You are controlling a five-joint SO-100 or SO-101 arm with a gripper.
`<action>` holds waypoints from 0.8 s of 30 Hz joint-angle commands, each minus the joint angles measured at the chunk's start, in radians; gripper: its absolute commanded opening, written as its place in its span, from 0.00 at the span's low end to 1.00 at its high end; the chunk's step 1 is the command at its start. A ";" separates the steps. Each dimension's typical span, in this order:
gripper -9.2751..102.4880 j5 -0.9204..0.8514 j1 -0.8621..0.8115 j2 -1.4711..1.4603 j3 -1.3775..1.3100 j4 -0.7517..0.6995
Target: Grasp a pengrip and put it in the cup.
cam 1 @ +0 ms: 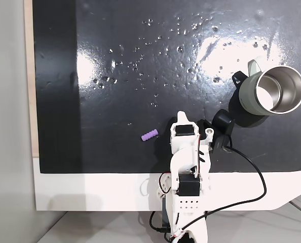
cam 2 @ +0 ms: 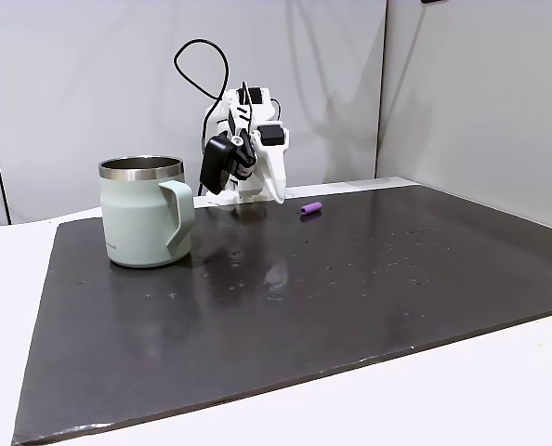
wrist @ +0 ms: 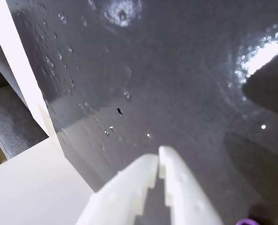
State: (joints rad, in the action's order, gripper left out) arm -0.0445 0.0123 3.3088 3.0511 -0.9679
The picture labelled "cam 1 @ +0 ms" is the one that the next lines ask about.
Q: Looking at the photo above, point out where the red white servo wire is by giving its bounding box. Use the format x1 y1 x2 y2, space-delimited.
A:
158 172 172 194

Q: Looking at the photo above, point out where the white table board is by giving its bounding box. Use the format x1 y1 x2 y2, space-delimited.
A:
31 156 301 212

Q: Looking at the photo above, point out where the light wooden board strip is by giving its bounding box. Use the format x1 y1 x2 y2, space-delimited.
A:
23 0 40 158

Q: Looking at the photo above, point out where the black glossy table mat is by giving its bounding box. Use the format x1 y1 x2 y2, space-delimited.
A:
31 0 301 175

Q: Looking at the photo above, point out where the green steel-lined mug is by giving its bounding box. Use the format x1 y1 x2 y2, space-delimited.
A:
238 57 301 116

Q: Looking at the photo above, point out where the purple ribbed pen grip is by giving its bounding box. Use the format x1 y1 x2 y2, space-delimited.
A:
141 129 159 142

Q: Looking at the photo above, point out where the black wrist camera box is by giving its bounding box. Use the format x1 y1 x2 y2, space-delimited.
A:
211 108 235 154

